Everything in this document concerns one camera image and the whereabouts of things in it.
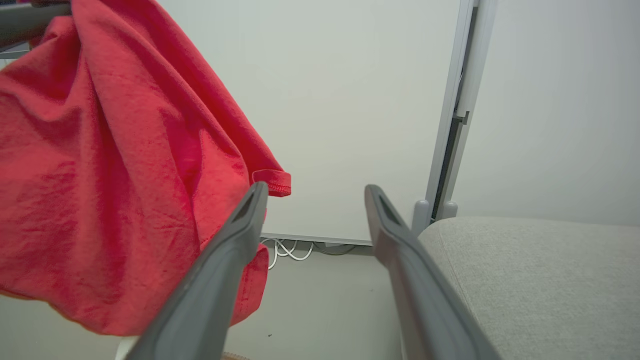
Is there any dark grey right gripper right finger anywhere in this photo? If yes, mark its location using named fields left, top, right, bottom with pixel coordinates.
left=364, top=184, right=501, bottom=360

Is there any plain red t-shirt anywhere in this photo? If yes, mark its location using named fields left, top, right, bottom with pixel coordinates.
left=0, top=0, right=292, bottom=337

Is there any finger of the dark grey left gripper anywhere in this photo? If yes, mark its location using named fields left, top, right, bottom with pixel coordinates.
left=0, top=2, right=72, bottom=49

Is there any white cable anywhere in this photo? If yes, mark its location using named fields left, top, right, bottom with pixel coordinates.
left=261, top=238, right=315, bottom=271

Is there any light grey fabric sofa seat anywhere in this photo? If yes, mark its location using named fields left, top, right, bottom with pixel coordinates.
left=418, top=216, right=640, bottom=360

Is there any dark grey floor cable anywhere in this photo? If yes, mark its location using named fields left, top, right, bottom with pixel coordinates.
left=315, top=242, right=357, bottom=256

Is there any grey partition post with feet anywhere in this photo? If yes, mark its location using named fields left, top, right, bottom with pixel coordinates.
left=412, top=0, right=499, bottom=224

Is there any white partition panel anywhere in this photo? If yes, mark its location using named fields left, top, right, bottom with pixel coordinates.
left=155, top=0, right=473, bottom=246

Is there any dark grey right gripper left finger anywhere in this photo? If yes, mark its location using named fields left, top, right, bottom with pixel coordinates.
left=125, top=181, right=269, bottom=360

